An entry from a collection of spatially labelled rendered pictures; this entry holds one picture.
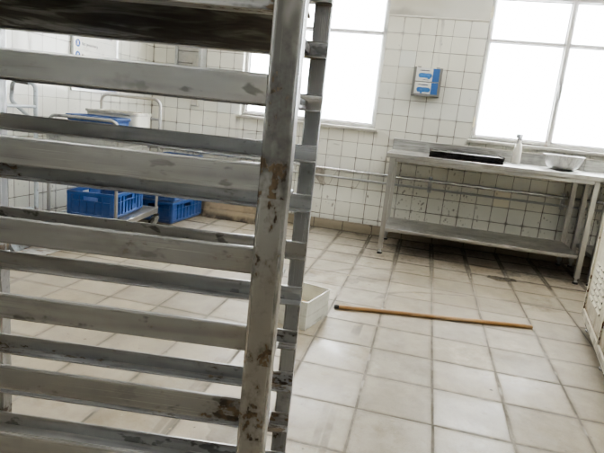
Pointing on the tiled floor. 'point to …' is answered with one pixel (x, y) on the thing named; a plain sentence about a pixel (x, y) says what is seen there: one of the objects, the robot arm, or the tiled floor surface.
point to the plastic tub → (310, 306)
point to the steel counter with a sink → (420, 155)
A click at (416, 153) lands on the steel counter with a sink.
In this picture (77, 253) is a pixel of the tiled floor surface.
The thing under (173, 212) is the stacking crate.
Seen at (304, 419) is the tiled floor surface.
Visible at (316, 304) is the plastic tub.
